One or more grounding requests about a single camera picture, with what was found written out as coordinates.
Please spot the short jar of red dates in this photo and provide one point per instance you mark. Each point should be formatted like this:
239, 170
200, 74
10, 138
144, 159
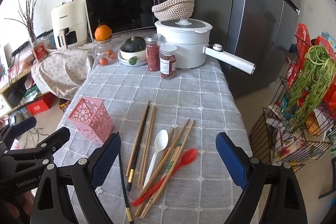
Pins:
168, 64

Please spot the white bowl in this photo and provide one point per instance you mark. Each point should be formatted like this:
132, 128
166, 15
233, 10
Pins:
125, 56

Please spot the large orange fruit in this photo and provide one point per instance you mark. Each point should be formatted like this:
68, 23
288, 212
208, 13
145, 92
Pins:
103, 33

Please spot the floral cloth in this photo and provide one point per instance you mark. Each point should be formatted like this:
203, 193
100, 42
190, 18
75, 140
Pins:
60, 69

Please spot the tall jar of red berries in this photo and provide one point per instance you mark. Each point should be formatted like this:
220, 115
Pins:
153, 56

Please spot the clear glass jar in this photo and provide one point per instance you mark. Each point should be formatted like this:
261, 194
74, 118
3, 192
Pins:
99, 49

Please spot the dark green squash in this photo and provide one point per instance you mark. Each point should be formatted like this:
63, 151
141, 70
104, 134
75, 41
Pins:
132, 44

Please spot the green leafy herb bunch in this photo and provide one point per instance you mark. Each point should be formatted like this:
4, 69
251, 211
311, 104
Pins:
307, 82

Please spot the grey refrigerator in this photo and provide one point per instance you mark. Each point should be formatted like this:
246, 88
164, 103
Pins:
249, 29

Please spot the red plastic spoon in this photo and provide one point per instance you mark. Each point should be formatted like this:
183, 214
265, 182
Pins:
187, 155

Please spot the grey checked tablecloth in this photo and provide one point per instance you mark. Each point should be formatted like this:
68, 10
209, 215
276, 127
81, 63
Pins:
197, 98

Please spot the small orange fruit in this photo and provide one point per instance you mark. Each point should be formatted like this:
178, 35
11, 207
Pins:
113, 55
104, 61

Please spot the white plastic spoon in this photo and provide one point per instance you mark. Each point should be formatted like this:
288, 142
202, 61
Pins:
161, 141

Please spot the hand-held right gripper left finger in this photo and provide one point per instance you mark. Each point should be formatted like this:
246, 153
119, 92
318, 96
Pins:
106, 158

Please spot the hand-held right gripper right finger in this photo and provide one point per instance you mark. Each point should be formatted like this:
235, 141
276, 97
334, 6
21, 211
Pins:
231, 158

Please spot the green lime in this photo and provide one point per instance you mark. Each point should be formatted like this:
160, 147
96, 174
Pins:
133, 60

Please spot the black microwave oven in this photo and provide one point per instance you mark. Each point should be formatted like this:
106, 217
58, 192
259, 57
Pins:
123, 8

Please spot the person's left hand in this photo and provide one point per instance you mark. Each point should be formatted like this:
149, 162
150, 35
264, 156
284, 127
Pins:
18, 208

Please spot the cream air fryer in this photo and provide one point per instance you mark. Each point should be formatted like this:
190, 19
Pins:
65, 16

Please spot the red snack bag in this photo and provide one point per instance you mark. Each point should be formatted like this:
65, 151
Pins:
302, 37

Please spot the dried branches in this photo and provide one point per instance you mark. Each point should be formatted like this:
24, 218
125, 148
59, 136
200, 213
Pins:
29, 22

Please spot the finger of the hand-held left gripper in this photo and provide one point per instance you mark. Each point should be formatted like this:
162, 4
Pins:
23, 126
56, 140

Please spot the red box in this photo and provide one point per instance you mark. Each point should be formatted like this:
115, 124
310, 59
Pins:
39, 107

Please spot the pink perforated utensil holder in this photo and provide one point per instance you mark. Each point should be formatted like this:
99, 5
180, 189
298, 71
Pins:
89, 119

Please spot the white electric pot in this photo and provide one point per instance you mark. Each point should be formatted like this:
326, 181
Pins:
183, 45

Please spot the black gold-banded chopstick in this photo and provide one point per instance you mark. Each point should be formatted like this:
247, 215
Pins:
140, 142
124, 182

